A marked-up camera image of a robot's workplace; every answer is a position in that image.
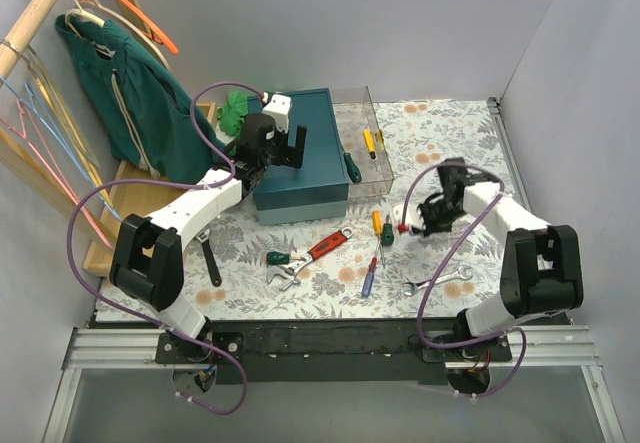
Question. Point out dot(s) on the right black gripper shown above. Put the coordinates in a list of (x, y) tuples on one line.
[(430, 218)]

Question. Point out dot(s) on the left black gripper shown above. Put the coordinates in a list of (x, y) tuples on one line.
[(289, 152)]

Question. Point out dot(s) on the long green screwdriver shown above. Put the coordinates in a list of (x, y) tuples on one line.
[(352, 168)]

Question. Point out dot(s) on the orange handled screwdriver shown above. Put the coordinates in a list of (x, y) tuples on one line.
[(378, 227)]

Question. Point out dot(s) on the clear plastic container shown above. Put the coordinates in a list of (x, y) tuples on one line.
[(354, 112)]

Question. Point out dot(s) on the yellow handled screwdriver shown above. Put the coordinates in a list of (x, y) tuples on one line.
[(370, 145)]

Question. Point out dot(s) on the blue red screwdriver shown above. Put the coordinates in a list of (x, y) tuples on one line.
[(369, 278)]

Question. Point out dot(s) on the stubby green screwdriver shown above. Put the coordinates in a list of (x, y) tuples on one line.
[(274, 258)]

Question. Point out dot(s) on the red handled adjustable wrench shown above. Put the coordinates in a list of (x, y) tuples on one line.
[(289, 273)]

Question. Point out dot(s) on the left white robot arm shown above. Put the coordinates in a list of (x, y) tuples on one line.
[(147, 264)]

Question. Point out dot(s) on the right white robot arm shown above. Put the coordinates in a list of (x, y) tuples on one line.
[(541, 271)]

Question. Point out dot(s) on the silver combination wrench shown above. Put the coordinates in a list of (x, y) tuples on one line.
[(463, 272)]

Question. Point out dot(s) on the green cloth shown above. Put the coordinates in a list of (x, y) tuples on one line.
[(232, 113)]

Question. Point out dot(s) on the black adjustable wrench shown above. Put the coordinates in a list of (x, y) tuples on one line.
[(204, 239)]

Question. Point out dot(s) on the wooden rack base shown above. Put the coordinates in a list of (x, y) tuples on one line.
[(133, 198)]

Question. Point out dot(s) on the green shorts on hanger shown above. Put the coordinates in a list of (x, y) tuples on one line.
[(144, 109)]

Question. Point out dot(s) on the white hanger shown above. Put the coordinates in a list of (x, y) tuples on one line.
[(98, 14)]

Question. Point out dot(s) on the wooden rack pole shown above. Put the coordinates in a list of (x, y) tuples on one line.
[(22, 33)]

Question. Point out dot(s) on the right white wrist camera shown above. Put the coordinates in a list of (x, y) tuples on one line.
[(408, 221)]

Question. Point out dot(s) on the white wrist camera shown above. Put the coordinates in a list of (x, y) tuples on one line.
[(278, 108), (408, 221)]

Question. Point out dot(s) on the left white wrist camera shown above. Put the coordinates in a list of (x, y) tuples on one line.
[(278, 108)]

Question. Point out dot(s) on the aluminium frame rail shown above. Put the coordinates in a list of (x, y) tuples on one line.
[(130, 384)]

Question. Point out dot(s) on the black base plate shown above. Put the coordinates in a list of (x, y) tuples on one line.
[(345, 350)]

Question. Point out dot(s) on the yellow wire hanger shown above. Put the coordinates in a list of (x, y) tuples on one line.
[(58, 107)]

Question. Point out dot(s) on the pink wire hanger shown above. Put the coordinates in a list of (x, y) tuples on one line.
[(51, 166)]

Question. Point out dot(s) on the blue wire hanger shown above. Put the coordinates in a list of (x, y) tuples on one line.
[(51, 124)]

